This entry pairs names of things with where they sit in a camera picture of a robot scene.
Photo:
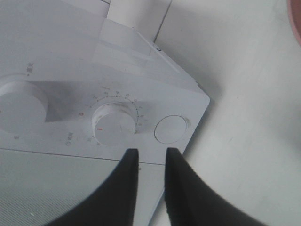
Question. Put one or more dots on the lower white timer knob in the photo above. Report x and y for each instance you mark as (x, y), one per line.
(113, 123)

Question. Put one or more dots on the upper white power knob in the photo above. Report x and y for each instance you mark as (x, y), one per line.
(23, 107)

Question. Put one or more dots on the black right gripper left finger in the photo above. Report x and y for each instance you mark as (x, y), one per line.
(113, 202)

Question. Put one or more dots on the white microwave oven body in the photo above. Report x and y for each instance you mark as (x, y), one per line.
(81, 61)

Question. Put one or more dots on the white microwave door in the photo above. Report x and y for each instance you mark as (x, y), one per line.
(37, 188)

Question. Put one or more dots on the pink round plate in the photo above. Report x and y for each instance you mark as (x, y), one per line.
(294, 15)

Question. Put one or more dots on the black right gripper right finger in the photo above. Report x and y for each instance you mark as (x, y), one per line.
(191, 202)

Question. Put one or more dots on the round white door button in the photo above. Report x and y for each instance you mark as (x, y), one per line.
(170, 129)

